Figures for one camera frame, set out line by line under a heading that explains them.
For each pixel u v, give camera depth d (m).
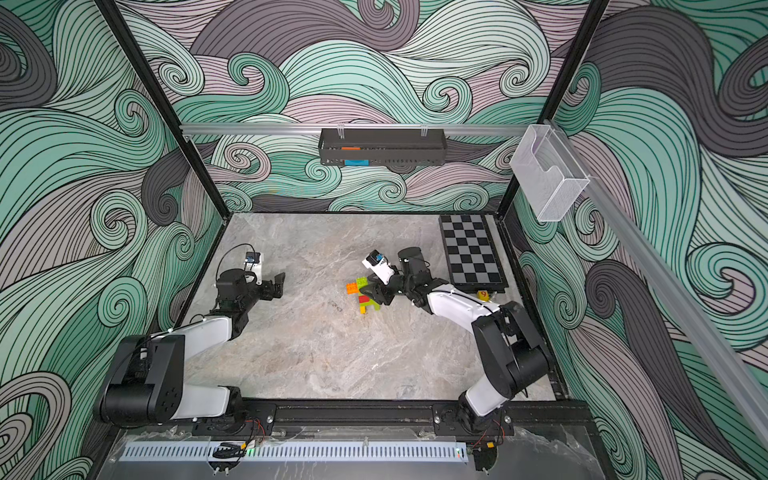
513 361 0.44
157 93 0.85
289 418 0.74
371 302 0.81
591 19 0.72
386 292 0.77
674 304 0.51
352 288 0.84
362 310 0.92
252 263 0.78
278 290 0.85
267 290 0.82
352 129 0.94
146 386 0.43
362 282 0.83
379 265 0.76
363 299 0.87
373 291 0.76
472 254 1.04
